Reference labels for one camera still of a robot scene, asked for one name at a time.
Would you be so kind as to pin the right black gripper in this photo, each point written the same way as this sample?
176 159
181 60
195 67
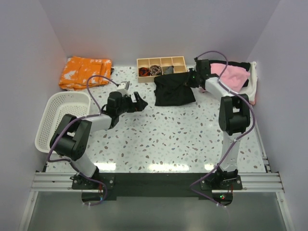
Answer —
188 82

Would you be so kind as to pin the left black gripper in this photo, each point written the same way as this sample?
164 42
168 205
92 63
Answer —
138 106

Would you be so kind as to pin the black t-shirt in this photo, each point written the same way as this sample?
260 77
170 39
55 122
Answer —
240 64
172 91

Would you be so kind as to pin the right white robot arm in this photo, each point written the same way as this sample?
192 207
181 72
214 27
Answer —
233 118

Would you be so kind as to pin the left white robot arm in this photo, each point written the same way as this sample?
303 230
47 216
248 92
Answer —
69 141

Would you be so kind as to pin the wooden compartment tray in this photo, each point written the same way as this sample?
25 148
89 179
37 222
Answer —
177 61

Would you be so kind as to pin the grey folded sock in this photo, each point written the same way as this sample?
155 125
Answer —
168 70

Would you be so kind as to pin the orange black rolled sock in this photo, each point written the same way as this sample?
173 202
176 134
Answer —
144 72

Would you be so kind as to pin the pink folded t-shirt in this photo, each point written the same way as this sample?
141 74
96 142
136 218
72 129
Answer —
233 77

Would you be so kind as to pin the brown patterned rolled sock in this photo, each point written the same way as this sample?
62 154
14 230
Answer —
155 70

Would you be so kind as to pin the black folded t-shirt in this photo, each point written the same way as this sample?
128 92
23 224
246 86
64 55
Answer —
240 64

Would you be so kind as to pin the white folded t-shirt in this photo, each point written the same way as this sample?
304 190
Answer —
251 89

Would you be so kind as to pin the white plastic perforated basket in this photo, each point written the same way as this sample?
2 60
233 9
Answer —
58 105

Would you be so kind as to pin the orange white folded cloth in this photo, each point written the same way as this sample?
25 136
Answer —
81 72

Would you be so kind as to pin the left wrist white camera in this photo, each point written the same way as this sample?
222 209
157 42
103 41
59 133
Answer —
123 88

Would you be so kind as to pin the black mounting base plate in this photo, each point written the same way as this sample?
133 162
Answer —
110 186

